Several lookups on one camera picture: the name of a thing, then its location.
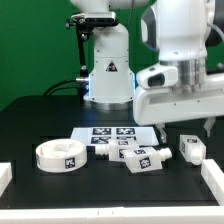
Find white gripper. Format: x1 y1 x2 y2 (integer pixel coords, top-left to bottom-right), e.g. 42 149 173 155
133 73 224 143

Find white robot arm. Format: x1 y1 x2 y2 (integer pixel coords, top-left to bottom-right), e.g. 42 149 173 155
70 0 224 126

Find white marker sheet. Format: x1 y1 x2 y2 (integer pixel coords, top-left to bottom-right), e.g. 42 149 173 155
71 127 159 146

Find white front fence bar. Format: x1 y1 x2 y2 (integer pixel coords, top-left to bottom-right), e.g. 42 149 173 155
0 206 224 224

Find white left fence bar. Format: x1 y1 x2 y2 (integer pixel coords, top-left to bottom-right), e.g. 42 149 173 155
0 162 12 197

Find black cables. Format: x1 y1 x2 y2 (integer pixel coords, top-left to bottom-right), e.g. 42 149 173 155
43 79 86 97

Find camera on black stand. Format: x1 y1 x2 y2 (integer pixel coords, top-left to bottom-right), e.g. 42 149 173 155
66 12 118 85

